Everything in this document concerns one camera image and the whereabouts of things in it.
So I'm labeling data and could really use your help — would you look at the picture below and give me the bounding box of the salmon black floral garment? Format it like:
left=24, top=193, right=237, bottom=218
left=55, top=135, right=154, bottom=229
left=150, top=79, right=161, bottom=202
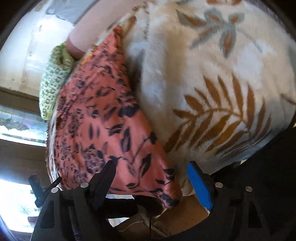
left=53, top=27, right=182, bottom=208

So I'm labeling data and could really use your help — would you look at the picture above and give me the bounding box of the green checkered pillow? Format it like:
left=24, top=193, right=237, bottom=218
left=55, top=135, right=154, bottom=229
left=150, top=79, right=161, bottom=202
left=39, top=42, right=75, bottom=121

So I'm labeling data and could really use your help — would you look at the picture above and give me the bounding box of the leaf print fleece blanket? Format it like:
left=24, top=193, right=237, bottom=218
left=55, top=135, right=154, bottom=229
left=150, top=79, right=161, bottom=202
left=111, top=1, right=295, bottom=196

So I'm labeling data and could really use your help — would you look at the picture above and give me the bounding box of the stained glass door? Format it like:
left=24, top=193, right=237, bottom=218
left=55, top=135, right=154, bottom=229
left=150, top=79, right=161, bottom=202
left=1, top=87, right=49, bottom=183

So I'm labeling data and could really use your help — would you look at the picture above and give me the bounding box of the grey pillow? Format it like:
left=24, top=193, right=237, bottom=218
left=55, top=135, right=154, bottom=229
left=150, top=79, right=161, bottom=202
left=46, top=0, right=97, bottom=25

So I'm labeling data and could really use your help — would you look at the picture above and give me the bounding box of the pink bolster cushion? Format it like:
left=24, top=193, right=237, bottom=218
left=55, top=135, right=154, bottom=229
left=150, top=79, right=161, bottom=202
left=66, top=1, right=150, bottom=60

